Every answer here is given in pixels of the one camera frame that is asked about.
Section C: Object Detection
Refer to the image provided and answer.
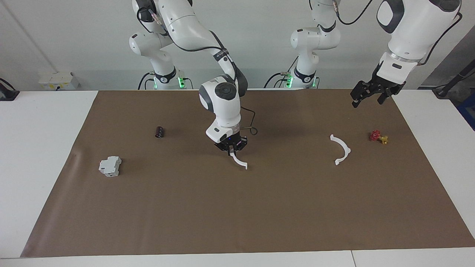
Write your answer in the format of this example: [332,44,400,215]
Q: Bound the white half-ring pipe clamp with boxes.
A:
[229,148,248,170]
[330,134,351,166]

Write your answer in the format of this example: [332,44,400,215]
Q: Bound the brown paper mat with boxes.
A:
[20,89,475,258]

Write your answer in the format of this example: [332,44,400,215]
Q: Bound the black stand pole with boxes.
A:
[432,59,475,99]

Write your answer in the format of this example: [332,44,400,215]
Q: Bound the blue crate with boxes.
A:
[457,93,475,131]

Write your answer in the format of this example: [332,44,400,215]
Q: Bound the white circuit breaker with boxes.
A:
[99,156,122,177]

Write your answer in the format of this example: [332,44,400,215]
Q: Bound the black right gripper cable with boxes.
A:
[137,7,259,136]

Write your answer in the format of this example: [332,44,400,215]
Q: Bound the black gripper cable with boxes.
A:
[334,0,463,66]
[137,7,259,136]

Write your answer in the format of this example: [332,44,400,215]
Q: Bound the red-handled yellow valve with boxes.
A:
[370,130,389,145]

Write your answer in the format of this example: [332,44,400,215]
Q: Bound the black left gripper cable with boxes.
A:
[334,0,463,66]

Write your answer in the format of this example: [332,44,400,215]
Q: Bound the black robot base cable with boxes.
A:
[264,56,299,89]
[138,72,155,90]

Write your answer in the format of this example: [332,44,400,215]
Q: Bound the white wall socket box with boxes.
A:
[39,72,80,90]

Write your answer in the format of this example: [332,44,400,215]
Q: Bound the black clamp mount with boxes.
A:
[0,78,20,101]

